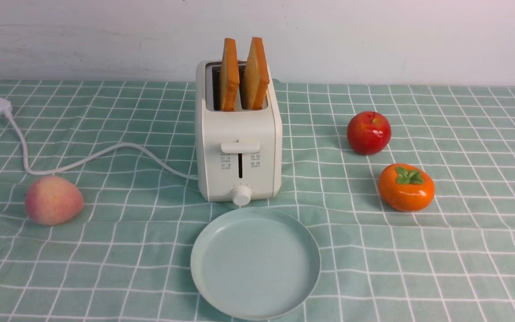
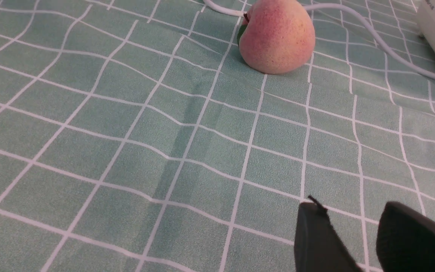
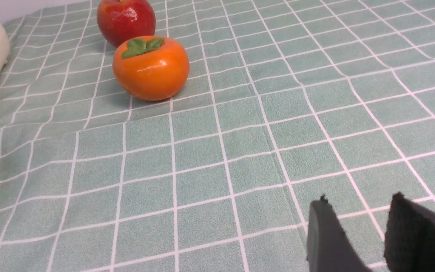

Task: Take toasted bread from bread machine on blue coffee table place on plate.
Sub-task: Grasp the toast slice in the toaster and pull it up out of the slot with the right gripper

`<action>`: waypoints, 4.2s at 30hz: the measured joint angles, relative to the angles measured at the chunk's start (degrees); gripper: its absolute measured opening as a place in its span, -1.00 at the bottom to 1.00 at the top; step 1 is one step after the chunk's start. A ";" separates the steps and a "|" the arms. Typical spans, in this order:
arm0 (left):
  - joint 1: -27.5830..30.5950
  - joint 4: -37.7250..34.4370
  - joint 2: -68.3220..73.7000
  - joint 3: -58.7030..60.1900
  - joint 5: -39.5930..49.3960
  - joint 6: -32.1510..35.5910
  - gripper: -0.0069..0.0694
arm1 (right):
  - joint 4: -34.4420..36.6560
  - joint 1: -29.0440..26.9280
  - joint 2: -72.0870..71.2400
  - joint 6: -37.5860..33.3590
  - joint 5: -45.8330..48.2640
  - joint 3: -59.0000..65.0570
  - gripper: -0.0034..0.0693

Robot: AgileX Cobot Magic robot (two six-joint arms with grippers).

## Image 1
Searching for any toast slice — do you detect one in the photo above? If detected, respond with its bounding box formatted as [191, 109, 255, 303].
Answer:
[219, 38, 240, 111]
[241, 37, 270, 110]

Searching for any white two-slot toaster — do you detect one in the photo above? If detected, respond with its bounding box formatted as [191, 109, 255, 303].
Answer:
[194, 60, 283, 206]

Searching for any light green round plate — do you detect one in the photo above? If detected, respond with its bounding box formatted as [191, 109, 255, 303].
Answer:
[190, 207, 321, 321]

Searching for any red apple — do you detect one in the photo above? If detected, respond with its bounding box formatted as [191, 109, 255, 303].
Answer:
[346, 111, 392, 156]

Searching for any orange persimmon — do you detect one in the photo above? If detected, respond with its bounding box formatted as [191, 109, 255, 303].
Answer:
[377, 163, 435, 212]

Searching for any pink peach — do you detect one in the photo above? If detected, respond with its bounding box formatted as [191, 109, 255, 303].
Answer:
[25, 175, 84, 226]

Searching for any green checked tablecloth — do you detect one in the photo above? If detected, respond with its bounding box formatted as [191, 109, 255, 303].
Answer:
[0, 80, 515, 322]

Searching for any white toaster power cord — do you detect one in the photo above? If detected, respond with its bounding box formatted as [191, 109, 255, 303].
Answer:
[0, 97, 199, 182]

